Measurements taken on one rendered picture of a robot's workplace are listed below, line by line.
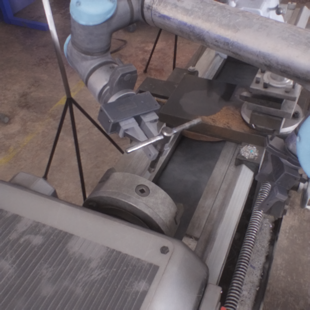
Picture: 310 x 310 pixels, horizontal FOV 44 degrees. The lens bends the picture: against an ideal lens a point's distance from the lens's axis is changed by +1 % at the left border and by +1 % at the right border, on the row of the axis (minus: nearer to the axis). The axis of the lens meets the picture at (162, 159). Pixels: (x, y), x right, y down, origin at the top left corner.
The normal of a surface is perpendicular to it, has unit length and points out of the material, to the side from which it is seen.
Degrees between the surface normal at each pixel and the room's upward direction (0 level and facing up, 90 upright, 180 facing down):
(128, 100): 21
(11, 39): 0
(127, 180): 3
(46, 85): 0
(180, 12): 58
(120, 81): 108
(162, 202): 45
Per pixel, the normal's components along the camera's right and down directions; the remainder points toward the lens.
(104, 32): 0.64, 0.71
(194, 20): -0.61, 0.05
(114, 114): 0.29, -0.56
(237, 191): 0.52, -0.43
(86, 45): -0.14, 0.82
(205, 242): -0.02, -0.71
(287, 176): -0.14, 0.61
